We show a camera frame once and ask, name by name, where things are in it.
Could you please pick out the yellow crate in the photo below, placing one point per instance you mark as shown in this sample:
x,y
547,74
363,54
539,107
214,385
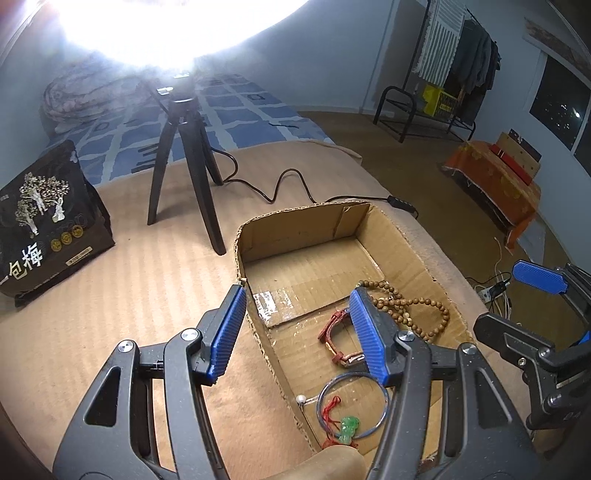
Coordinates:
x,y
438,99

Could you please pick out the dark window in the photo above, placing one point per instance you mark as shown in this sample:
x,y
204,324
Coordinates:
x,y
558,101

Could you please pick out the dark hanging clothes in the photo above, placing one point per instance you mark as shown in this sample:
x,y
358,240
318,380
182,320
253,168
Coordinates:
x,y
475,60

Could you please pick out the brown and red box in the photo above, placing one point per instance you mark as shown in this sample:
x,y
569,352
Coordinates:
x,y
517,154

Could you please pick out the black clothes rack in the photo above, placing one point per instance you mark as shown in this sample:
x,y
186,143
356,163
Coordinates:
x,y
392,110

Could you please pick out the grey folded blanket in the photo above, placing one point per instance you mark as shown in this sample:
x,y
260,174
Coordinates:
x,y
83,97

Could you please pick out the bright lamp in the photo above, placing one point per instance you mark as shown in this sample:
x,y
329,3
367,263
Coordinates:
x,y
161,27

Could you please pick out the striped hanging cloth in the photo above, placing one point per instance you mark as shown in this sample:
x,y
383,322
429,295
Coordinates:
x,y
441,41

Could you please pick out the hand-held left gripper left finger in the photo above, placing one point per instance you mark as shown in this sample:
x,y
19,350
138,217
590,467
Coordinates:
x,y
226,332

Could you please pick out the black snack bag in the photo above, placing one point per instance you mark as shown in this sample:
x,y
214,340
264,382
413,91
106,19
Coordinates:
x,y
46,230

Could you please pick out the blue patterned bed sheet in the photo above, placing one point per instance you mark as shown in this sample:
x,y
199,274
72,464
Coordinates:
x,y
240,110

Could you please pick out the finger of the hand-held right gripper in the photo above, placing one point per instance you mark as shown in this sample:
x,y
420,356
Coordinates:
x,y
540,277
508,339

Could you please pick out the black tripod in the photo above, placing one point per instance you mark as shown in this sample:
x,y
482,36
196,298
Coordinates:
x,y
184,138

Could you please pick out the power strip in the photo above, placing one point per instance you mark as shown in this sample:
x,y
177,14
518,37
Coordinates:
x,y
491,290

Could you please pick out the cardboard box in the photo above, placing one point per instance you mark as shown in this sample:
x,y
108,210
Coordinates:
x,y
314,272

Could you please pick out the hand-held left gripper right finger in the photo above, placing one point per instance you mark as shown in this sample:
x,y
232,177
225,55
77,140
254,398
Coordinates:
x,y
369,337

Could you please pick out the orange cloth covered table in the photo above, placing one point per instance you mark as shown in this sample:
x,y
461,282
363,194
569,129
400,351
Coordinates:
x,y
489,184

